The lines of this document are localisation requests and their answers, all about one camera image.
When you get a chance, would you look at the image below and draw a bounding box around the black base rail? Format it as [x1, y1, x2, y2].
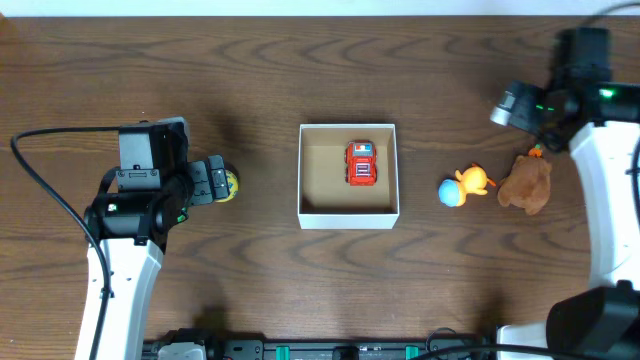
[141, 328, 487, 360]

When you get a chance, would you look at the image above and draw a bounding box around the red toy truck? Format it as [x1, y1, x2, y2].
[345, 140, 377, 186]

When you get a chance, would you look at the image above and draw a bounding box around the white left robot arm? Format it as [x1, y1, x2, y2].
[75, 155, 237, 359]

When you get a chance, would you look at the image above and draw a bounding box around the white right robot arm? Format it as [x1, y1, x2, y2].
[491, 80, 639, 359]

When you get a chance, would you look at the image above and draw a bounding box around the white cardboard box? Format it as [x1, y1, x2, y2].
[297, 124, 400, 230]

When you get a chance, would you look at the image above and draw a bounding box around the brown plush bear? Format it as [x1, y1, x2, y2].
[497, 144, 552, 215]

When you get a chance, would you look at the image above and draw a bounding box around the orange duck toy blue cap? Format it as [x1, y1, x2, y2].
[438, 163, 496, 207]

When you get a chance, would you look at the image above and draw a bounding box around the yellow ball with blue letters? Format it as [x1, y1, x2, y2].
[216, 170, 239, 203]

